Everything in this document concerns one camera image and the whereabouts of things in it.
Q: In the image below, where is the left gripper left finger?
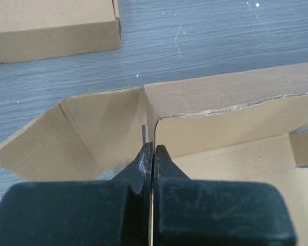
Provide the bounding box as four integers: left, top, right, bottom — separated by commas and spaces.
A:
0, 142, 153, 245

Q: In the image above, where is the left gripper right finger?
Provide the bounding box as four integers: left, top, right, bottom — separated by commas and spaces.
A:
152, 145, 297, 245

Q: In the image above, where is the cardboard box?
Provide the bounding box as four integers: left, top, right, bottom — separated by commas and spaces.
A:
0, 63, 308, 245
0, 1, 121, 64

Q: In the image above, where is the folded closed cardboard box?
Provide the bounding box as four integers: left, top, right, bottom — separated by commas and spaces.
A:
0, 1, 121, 64

